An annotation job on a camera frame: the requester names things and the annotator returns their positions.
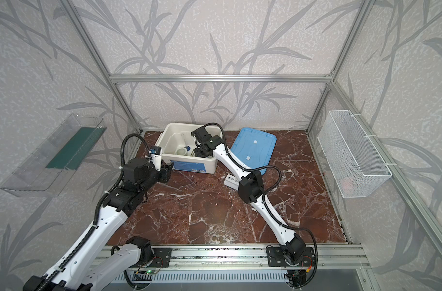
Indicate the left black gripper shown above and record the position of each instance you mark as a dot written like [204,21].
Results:
[166,173]

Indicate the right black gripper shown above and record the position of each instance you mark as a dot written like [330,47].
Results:
[200,151]

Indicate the large white ceramic dish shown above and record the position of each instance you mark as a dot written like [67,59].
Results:
[181,151]

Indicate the white plastic storage bin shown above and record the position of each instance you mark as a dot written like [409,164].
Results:
[178,146]

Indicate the blue plastic bin lid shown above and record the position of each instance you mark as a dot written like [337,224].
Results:
[254,147]

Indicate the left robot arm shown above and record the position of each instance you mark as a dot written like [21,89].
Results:
[73,271]

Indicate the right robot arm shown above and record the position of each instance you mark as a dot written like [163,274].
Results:
[252,191]

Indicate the white test tube rack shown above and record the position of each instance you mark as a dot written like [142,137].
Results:
[232,182]

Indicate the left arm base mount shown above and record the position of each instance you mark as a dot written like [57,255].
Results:
[160,259]

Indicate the clear acrylic wall shelf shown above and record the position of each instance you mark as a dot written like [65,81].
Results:
[47,171]

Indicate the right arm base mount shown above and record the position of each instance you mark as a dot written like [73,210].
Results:
[278,257]

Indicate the white wire mesh basket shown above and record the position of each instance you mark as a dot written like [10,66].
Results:
[356,165]

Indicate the aluminium front rail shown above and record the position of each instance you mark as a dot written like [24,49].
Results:
[254,257]

